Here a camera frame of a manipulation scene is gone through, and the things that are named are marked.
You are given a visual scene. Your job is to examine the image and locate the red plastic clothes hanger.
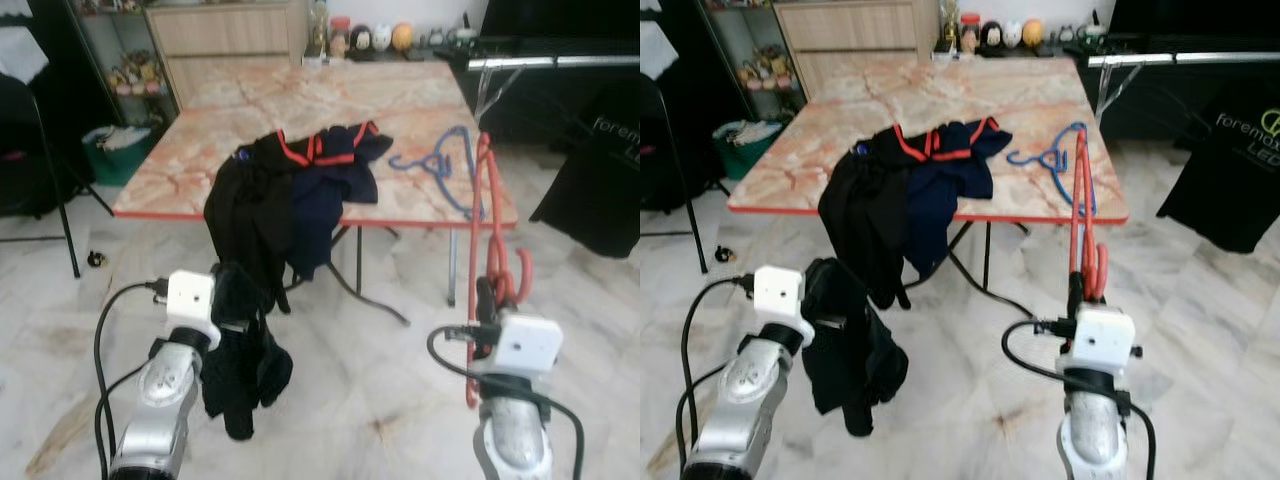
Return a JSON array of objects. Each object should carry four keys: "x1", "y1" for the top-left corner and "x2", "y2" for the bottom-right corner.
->
[
  {"x1": 1066, "y1": 127, "x2": 1111, "y2": 303},
  {"x1": 465, "y1": 131, "x2": 534, "y2": 408}
]

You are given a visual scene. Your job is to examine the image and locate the black printed t-shirt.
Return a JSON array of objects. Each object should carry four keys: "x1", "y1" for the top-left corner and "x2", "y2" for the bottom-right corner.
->
[
  {"x1": 529, "y1": 83, "x2": 641, "y2": 260},
  {"x1": 1157, "y1": 78, "x2": 1280, "y2": 254}
]

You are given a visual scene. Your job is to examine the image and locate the navy garment with red trim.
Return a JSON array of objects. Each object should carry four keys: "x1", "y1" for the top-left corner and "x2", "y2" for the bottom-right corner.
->
[
  {"x1": 270, "y1": 121, "x2": 394, "y2": 283},
  {"x1": 893, "y1": 117, "x2": 1013, "y2": 281}
]

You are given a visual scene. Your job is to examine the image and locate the blue clothes hanger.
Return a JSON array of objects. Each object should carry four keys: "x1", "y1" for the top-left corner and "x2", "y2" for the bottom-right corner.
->
[
  {"x1": 1007, "y1": 121, "x2": 1098, "y2": 217},
  {"x1": 389, "y1": 126, "x2": 487, "y2": 222}
]

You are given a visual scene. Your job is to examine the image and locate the black TV console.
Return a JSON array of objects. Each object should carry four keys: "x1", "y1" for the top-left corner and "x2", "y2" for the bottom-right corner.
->
[
  {"x1": 440, "y1": 38, "x2": 641, "y2": 149},
  {"x1": 1070, "y1": 35, "x2": 1280, "y2": 141}
]

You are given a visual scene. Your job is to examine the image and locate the marble-pattern folding table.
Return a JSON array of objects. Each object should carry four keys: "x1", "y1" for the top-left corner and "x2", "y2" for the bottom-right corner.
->
[
  {"x1": 727, "y1": 55, "x2": 1131, "y2": 319},
  {"x1": 112, "y1": 58, "x2": 519, "y2": 326}
]

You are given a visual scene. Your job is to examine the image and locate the white cloth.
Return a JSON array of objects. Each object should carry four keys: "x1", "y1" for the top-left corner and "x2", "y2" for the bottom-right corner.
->
[{"x1": 640, "y1": 20, "x2": 668, "y2": 81}]

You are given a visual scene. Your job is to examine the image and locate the green laundry basket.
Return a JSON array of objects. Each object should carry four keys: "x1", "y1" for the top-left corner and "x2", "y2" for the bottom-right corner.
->
[
  {"x1": 712, "y1": 119, "x2": 793, "y2": 183},
  {"x1": 82, "y1": 124, "x2": 163, "y2": 188}
]

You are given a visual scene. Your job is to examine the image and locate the light wooden cabinet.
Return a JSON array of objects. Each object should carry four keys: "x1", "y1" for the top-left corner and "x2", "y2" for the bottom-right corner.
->
[
  {"x1": 773, "y1": 0, "x2": 943, "y2": 99},
  {"x1": 144, "y1": 0, "x2": 311, "y2": 109}
]

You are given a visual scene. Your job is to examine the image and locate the glass display shelf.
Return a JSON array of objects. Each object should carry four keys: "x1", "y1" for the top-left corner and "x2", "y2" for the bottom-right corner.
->
[
  {"x1": 62, "y1": 0, "x2": 183, "y2": 136},
  {"x1": 695, "y1": 0, "x2": 813, "y2": 126}
]

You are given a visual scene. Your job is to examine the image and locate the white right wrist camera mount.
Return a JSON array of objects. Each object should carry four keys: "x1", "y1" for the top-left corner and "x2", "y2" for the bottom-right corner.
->
[
  {"x1": 1066, "y1": 305, "x2": 1138, "y2": 373},
  {"x1": 478, "y1": 312, "x2": 565, "y2": 378}
]

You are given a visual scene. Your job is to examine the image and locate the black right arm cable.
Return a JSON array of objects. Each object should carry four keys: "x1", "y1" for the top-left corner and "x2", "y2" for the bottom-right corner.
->
[
  {"x1": 426, "y1": 322, "x2": 587, "y2": 480},
  {"x1": 1001, "y1": 317, "x2": 1159, "y2": 480}
]

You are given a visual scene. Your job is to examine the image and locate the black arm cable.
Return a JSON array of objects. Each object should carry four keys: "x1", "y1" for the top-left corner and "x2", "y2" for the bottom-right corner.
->
[
  {"x1": 1001, "y1": 317, "x2": 1159, "y2": 480},
  {"x1": 676, "y1": 275, "x2": 761, "y2": 480},
  {"x1": 426, "y1": 322, "x2": 587, "y2": 480},
  {"x1": 92, "y1": 279, "x2": 171, "y2": 480}
]

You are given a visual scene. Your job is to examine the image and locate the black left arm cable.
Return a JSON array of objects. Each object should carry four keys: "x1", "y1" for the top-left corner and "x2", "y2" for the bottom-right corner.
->
[
  {"x1": 676, "y1": 275, "x2": 761, "y2": 480},
  {"x1": 92, "y1": 279, "x2": 171, "y2": 480}
]

